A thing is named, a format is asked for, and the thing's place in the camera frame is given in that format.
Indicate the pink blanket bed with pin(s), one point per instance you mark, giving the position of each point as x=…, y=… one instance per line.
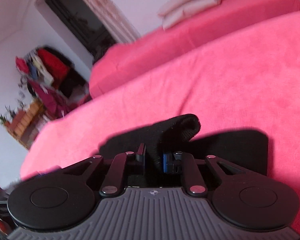
x=250, y=78
x=124, y=62

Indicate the dark window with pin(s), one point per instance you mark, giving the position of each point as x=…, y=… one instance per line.
x=84, y=24

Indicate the patterned beige curtain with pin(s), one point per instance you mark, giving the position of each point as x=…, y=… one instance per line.
x=114, y=20

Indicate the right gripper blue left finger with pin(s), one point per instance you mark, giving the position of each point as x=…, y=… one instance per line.
x=141, y=154

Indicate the black pants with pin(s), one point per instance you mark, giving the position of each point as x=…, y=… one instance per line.
x=247, y=148

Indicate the hanging clothes on rack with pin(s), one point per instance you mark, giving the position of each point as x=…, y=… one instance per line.
x=50, y=77

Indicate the wooden shelf with items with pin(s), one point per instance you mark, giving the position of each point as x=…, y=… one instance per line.
x=24, y=125

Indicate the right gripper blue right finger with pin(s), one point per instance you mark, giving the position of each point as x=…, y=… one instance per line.
x=172, y=162

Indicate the pink blanket far bed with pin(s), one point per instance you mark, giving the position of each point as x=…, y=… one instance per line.
x=124, y=62

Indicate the lower pale pink pillow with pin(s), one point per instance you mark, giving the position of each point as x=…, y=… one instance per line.
x=186, y=11

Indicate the pink blanket near bed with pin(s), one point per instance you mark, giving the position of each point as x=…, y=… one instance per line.
x=250, y=78

